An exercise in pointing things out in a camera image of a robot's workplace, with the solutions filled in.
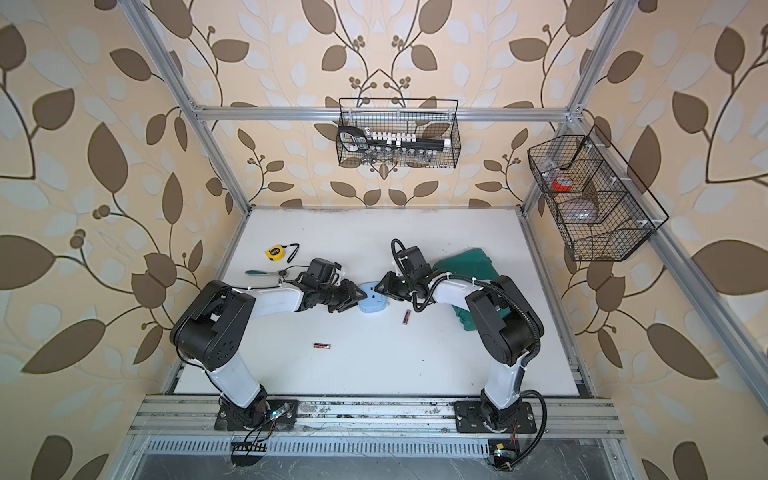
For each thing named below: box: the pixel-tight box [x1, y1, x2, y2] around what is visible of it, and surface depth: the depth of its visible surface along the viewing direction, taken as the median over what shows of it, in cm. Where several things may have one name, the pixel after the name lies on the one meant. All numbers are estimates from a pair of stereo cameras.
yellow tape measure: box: [265, 243, 300, 263], surface depth 107 cm
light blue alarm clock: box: [358, 282, 389, 313], surface depth 94 cm
